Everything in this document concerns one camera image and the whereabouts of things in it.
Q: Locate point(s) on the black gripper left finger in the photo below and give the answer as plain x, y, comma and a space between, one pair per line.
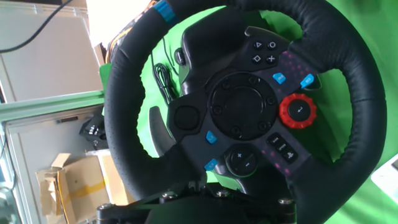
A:
124, 214

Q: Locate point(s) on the silver digital scale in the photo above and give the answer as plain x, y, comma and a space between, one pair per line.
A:
387, 179

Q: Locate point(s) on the green cloth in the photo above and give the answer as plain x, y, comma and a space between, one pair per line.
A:
373, 37

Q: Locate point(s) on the black leather steering wheel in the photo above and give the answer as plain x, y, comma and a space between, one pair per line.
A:
367, 109

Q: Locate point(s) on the black steering wheel base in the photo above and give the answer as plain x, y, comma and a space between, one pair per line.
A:
211, 40

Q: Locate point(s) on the black clamp with white print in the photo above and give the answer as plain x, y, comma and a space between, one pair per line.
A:
93, 129

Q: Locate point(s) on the brown cardboard box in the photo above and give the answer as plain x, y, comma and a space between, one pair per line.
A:
77, 186

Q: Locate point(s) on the aluminium frame bar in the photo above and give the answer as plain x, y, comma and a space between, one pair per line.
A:
49, 104

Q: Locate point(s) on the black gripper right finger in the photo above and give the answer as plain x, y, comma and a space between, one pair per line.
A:
267, 211

